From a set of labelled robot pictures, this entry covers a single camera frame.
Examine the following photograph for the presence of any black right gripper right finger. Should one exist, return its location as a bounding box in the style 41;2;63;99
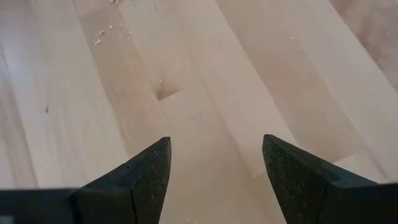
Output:
262;133;379;224

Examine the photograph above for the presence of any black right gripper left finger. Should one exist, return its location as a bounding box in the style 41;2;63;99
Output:
73;136;173;224

